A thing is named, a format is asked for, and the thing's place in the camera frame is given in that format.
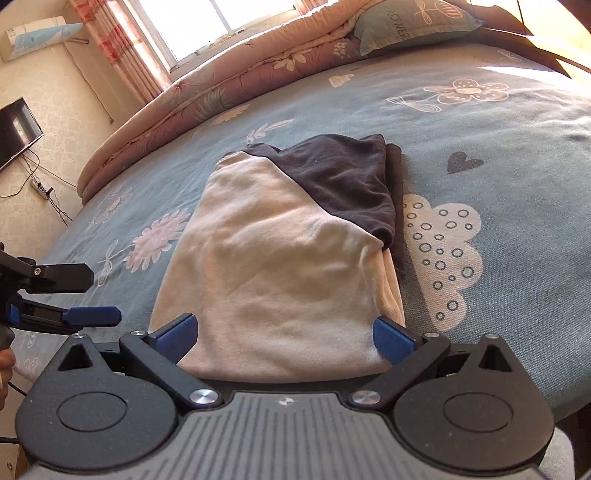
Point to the bed with blue floral sheet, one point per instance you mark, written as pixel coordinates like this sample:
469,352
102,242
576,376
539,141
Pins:
461,184

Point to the window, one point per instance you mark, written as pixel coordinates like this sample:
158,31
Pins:
203,23

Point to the air conditioner pipe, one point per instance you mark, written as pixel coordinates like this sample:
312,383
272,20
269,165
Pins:
92,78

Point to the black flat screen television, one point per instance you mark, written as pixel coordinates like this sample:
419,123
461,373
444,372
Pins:
16,131

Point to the cream and black raglan sweatshirt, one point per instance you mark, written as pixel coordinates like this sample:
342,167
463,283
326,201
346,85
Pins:
300,254

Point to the white air conditioner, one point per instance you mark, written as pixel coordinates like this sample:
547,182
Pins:
39,34

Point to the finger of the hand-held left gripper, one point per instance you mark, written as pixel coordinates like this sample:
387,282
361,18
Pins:
87,316
60,277

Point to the white power strip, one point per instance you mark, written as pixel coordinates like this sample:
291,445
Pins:
40,188

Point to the wooden headboard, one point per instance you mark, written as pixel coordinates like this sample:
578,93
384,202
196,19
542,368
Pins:
545,23

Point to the folded floral quilt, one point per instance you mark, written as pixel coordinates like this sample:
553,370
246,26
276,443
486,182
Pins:
221,78

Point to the person's left hand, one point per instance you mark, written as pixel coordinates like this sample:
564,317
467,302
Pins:
4,374

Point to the person's grey trousers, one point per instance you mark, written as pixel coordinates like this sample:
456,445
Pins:
558,454

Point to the blue floral pillow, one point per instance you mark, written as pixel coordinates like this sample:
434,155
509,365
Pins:
411,21

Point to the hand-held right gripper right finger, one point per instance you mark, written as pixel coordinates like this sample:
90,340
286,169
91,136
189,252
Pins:
392,339

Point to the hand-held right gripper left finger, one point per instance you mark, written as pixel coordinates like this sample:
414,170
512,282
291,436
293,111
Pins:
178,334

